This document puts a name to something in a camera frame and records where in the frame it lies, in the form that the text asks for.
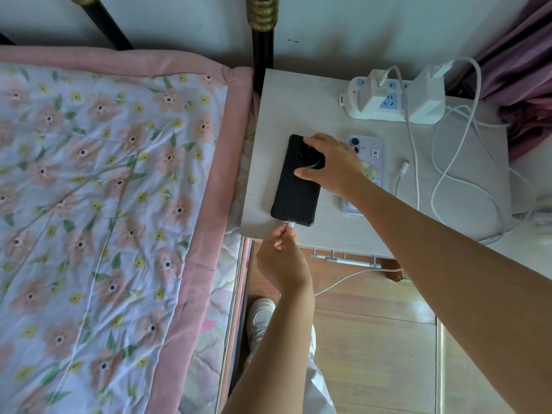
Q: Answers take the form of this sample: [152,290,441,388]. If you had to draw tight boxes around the purple smartphone with clear case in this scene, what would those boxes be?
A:
[342,135,386,217]

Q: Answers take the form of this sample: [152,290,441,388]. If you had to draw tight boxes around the white power strip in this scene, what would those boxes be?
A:
[339,75,447,124]

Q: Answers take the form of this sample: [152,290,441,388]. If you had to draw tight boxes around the black smartphone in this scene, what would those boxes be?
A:
[271,134,326,227]

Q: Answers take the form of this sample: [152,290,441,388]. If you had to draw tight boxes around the large white charger adapter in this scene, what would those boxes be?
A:
[407,64,447,124]

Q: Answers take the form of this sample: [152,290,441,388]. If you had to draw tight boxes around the person's white trousers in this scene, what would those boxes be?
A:
[298,355,338,414]

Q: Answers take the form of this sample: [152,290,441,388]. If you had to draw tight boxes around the white wooden bedside table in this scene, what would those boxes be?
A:
[239,68,515,259]

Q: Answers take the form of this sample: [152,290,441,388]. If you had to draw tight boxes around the black and brass bed frame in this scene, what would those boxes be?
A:
[0,0,280,98]

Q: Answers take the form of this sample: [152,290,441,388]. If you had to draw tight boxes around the person's right forearm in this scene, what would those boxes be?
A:
[351,185,552,414]

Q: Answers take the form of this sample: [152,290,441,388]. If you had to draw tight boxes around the white power strip cord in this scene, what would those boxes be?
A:
[444,104,511,128]

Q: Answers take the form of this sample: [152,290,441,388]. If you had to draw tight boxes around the white sneaker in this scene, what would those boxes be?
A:
[246,297,277,355]

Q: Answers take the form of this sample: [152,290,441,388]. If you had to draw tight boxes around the floral quilt with pink border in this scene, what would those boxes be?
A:
[0,45,255,414]

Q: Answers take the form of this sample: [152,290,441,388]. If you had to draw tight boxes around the pink floral mattress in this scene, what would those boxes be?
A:
[177,92,260,414]

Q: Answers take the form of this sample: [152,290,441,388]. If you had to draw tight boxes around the metal hook rail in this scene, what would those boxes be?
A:
[309,249,383,269]

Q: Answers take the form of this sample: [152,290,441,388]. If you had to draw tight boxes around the small white charger adapter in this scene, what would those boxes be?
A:
[360,69,400,115]

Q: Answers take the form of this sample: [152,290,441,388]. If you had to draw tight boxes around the person's left hand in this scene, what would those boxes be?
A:
[256,223,314,295]

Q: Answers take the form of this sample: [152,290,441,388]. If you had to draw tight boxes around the person's left forearm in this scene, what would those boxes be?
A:
[221,283,316,414]

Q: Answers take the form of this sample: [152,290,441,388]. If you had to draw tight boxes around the white charging cable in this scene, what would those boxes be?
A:
[393,57,538,246]
[282,64,421,297]

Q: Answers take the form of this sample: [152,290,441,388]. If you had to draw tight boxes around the purple curtain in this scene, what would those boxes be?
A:
[446,0,552,162]

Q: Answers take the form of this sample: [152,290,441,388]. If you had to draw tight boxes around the person's right hand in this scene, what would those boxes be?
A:
[294,133,373,203]

